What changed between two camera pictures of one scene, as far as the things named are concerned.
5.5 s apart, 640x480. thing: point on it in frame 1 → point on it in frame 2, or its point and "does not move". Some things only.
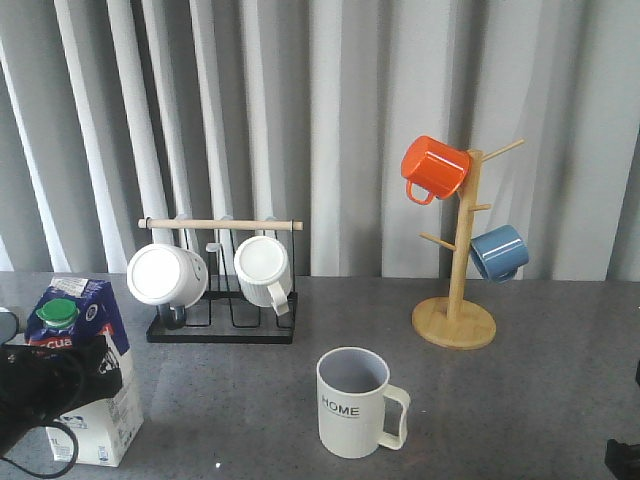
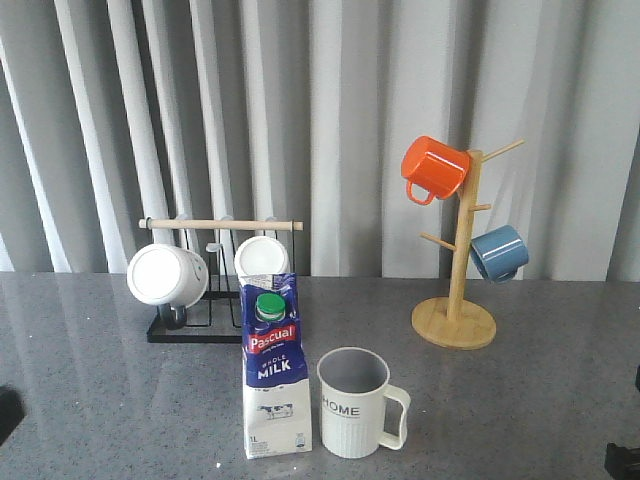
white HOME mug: x=352 y=384 does not move
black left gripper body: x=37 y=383 → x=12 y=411
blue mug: x=499 y=252 does not move
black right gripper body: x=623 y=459 does not move
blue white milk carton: x=74 y=309 → x=275 y=381
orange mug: x=439 y=167 does not move
